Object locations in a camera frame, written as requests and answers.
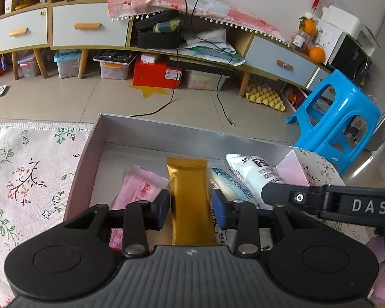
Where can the pink cherry print cloth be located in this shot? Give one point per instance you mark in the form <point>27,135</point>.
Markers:
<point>211,4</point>

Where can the blue lid storage bin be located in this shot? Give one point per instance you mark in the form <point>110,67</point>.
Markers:
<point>67,65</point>

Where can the white snack packet black print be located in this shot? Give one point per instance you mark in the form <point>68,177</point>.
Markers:
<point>250,170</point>

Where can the small white box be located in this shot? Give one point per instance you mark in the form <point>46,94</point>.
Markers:
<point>150,58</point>

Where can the wide white drawer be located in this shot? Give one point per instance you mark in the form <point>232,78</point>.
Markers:
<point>89,27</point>

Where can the wide light blue drawer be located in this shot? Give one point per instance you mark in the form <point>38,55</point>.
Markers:
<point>276,61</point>

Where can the open black case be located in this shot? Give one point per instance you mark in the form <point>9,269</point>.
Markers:
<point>157,40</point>

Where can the white and green papers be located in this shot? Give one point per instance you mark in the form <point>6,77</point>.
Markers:
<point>211,45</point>

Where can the silver cardboard box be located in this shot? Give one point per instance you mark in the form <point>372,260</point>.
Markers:
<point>179,141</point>

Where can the gold snack packet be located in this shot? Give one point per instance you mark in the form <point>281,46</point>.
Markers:
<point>189,192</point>

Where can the small clear storage bin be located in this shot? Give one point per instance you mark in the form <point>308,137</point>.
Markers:
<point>29,67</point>

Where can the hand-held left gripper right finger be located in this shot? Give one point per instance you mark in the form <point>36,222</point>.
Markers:
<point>218,210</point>

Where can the pink snack packet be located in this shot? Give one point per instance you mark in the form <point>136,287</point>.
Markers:
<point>138,189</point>

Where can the small light blue drawer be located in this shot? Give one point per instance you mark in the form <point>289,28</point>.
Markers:
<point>319,78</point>

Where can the orange fruit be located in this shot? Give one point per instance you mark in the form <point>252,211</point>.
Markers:
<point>317,55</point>
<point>308,26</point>

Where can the black appliance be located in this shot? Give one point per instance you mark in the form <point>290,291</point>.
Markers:
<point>349,57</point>

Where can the colourful toys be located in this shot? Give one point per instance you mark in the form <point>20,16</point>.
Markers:
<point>295,98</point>

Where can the blue plastic stool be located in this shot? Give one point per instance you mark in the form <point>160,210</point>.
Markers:
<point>349,96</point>

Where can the white blue snack packet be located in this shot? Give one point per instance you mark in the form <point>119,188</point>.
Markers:
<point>234,189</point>

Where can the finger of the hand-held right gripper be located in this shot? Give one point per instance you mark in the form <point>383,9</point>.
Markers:
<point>282,194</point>

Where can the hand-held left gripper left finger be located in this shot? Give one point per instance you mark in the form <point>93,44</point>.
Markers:
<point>163,210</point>

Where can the yellow star floor sticker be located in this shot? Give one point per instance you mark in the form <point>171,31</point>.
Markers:
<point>150,91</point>

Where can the small white drawer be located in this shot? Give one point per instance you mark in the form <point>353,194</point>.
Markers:
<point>22,30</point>

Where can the white printer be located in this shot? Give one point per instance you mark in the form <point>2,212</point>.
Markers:
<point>343,22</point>

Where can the white floor device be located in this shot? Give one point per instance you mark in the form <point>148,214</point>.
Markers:
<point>0,91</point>

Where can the clear plastic jar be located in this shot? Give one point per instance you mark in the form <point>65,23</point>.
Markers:
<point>299,40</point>

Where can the yellow egg tray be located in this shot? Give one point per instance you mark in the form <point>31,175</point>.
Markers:
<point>266,98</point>

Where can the red cardboard box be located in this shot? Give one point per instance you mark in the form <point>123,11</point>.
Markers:
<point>157,75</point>

